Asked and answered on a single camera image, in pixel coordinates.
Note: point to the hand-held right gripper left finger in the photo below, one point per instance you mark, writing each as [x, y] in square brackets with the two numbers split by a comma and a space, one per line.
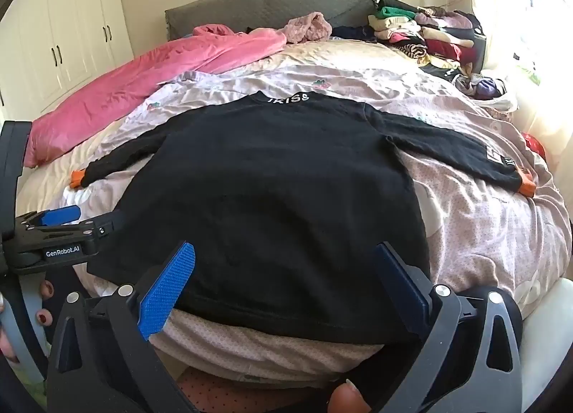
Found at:
[166, 290]

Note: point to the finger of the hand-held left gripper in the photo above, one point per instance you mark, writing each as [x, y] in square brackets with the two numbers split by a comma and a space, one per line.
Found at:
[105, 223]
[62, 215]

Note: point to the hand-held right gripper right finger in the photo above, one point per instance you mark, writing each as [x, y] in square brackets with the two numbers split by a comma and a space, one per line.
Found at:
[405, 290]

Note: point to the black sweater with orange cuffs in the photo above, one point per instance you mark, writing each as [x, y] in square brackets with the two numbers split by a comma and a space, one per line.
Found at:
[268, 198]

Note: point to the white bag of clothes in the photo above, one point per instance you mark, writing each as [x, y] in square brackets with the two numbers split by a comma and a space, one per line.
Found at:
[485, 88]

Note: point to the pile of folded clothes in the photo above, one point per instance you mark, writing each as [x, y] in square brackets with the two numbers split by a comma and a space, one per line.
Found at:
[429, 32]

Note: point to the person's left hand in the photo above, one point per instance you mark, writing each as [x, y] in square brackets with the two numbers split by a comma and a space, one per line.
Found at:
[44, 312]

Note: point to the person's right hand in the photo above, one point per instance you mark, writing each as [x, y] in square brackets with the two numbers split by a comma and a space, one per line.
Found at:
[347, 399]

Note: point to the pink floral bed blanket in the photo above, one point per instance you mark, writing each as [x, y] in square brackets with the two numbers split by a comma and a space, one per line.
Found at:
[470, 216]

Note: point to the pink quilt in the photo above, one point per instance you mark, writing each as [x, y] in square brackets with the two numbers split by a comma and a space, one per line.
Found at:
[134, 77]

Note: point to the white wardrobe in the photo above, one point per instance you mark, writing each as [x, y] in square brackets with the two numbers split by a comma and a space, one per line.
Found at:
[58, 28]

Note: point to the red object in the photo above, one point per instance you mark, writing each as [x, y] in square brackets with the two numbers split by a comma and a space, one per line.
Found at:
[535, 147]

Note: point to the black printed garment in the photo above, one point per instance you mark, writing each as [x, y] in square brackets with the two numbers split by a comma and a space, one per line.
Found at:
[436, 69]

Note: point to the dark navy garment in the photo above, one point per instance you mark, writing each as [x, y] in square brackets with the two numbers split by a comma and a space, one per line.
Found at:
[353, 32]

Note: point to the grey padded headboard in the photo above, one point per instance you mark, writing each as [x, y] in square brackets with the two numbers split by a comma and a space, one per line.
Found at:
[268, 6]

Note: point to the pink fluffy garment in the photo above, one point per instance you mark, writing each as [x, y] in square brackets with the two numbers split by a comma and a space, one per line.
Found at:
[309, 28]

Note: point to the light curtain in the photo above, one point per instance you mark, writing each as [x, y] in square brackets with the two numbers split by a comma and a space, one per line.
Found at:
[528, 15]

